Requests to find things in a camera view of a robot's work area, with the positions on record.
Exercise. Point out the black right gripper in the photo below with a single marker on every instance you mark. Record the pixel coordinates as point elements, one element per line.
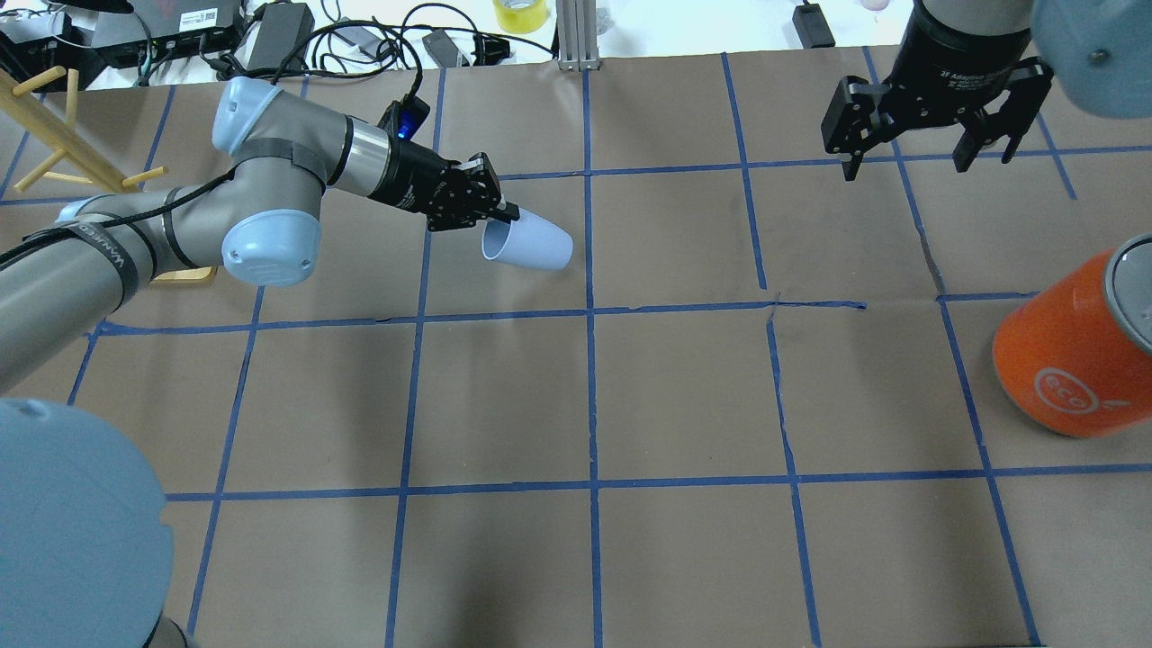
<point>967,54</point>

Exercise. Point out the yellow tape roll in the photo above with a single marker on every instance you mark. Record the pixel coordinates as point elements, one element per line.
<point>520,17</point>

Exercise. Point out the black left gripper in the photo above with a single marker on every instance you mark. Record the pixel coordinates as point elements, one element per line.
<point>409,181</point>

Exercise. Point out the wooden mug tree stand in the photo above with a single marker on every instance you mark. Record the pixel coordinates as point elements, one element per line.
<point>72,159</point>

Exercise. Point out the orange cylindrical canister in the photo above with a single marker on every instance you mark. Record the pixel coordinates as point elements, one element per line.
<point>1076,358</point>

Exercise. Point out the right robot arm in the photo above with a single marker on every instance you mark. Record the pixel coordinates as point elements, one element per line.
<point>716,109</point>

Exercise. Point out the aluminium frame post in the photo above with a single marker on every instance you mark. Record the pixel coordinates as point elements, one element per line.
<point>577,32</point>

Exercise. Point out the white plastic cup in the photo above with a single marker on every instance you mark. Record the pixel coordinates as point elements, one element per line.
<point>528,241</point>

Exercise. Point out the black power adapter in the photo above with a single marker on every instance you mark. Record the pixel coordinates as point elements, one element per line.
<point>280,29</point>
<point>812,27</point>

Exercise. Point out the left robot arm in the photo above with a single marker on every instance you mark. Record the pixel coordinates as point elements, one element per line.
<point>87,559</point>

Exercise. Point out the black power adapter right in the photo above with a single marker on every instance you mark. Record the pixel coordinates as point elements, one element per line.
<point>812,27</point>

